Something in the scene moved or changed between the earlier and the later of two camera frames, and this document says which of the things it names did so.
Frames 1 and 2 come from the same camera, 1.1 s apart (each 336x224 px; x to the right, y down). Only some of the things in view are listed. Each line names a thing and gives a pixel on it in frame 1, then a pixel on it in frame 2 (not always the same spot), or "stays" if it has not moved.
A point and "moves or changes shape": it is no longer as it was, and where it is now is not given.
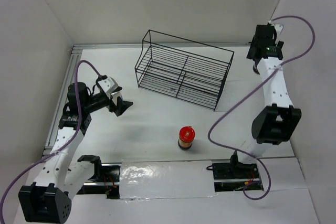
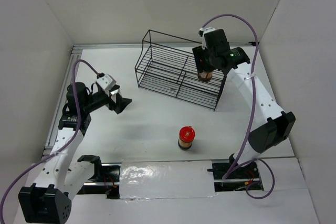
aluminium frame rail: x=67 y=63 stays
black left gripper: x=122 y=106 stays
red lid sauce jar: x=186 y=135 stays
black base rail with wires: x=226 y=176 stays
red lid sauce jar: x=255 y=68 moves or changes shape
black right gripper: x=248 y=55 → x=199 y=53
